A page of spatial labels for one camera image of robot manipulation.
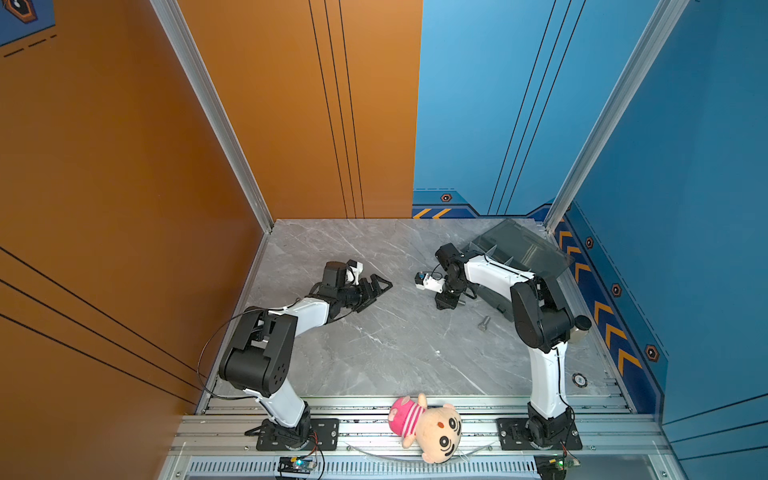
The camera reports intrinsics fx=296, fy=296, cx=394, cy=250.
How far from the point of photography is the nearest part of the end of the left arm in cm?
81

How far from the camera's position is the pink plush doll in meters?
0.67

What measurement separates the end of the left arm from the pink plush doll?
0.27 meters
